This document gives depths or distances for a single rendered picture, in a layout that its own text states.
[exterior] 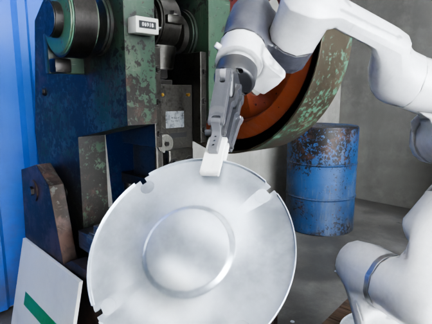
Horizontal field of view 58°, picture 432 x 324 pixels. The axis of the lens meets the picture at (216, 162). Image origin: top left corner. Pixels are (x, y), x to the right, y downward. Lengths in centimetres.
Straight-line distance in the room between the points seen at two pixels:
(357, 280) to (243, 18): 55
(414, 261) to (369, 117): 372
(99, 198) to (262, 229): 94
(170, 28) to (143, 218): 75
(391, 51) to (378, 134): 365
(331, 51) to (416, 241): 67
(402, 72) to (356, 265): 38
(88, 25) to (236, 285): 77
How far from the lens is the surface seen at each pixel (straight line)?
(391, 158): 440
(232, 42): 72
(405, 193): 441
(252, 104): 147
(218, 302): 52
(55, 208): 142
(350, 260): 87
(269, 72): 75
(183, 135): 125
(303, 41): 76
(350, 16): 76
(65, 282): 138
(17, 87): 227
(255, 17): 78
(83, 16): 107
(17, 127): 227
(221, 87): 63
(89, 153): 136
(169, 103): 121
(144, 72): 110
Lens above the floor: 114
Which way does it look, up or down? 10 degrees down
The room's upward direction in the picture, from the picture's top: straight up
